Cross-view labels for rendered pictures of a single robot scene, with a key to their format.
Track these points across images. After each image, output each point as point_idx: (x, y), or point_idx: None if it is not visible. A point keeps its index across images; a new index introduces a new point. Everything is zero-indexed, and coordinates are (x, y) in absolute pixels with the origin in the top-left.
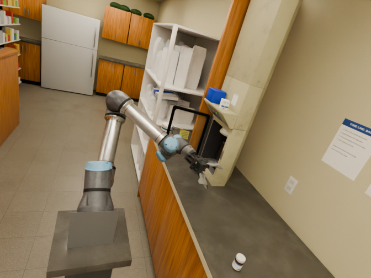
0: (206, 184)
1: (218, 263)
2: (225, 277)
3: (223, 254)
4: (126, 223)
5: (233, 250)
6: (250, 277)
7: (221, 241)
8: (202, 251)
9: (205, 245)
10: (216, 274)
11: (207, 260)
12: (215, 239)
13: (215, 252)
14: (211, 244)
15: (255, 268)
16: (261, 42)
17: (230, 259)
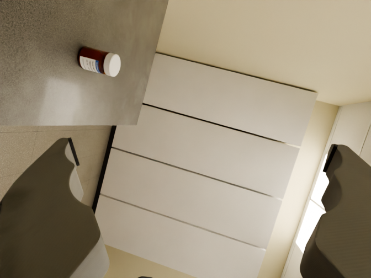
0: (72, 156)
1: (65, 94)
2: (85, 97)
3: (54, 64)
4: None
5: (56, 15)
6: (103, 44)
7: (18, 29)
8: (27, 123)
9: (15, 102)
10: (77, 114)
11: (52, 119)
12: (5, 46)
13: (42, 83)
14: (16, 76)
15: (100, 12)
16: None
17: (69, 54)
